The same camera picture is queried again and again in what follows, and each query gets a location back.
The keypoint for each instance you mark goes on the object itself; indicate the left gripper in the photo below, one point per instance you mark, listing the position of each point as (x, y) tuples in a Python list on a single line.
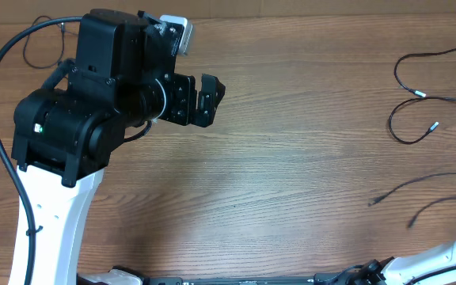
[(184, 113)]

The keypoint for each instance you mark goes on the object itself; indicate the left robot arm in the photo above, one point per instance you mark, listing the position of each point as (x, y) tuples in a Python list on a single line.
[(123, 75)]

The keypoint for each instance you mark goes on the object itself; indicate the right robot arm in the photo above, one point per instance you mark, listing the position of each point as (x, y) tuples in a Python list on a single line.
[(436, 266)]

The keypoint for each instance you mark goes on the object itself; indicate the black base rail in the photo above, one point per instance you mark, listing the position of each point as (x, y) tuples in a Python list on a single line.
[(319, 278)]

